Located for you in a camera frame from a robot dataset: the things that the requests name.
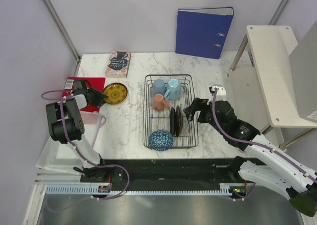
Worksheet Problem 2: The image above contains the dark red floral plate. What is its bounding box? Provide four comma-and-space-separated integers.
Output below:
176, 106, 183, 138

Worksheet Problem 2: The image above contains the yellow patterned plate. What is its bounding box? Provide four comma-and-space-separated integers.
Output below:
103, 82, 128, 105

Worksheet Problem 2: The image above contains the black plate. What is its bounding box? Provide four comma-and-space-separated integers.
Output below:
169, 107, 176, 136

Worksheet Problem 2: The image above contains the black wire dish rack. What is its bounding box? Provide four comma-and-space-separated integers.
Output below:
143, 74, 199, 149

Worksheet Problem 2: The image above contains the pink ceramic mug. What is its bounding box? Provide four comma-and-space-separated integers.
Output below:
153, 94, 170, 111

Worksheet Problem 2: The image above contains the blue tumbler cup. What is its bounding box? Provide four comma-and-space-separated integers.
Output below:
152, 79, 166, 97

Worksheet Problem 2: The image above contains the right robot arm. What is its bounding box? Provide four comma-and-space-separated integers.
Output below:
183, 98, 317, 217

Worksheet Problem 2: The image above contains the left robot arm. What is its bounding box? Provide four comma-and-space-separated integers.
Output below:
46, 79, 109, 182

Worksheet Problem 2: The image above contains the red folder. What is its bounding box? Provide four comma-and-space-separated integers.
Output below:
53, 76, 106, 125

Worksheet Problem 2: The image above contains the paperback book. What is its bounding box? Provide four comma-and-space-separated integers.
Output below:
105, 51, 131, 78

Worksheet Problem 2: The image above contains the blue patterned bowl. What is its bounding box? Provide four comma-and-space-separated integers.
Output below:
149, 130, 174, 152

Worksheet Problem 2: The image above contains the white wooden shelf unit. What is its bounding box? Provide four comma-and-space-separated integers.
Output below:
229, 25, 317, 150

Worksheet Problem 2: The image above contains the light blue handled mug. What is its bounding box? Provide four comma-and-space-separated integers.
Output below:
164, 78, 181, 101

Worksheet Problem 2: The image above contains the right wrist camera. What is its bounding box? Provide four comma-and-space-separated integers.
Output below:
209, 84, 227, 98

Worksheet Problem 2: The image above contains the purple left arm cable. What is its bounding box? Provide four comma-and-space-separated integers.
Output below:
41, 90, 131, 213

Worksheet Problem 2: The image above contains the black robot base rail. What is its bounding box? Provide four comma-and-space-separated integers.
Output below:
80, 158, 270, 193

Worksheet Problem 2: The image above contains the blue ring binder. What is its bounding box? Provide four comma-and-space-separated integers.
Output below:
175, 7, 234, 59

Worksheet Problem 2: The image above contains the white cable duct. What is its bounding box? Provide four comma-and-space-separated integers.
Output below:
46, 184, 242, 196

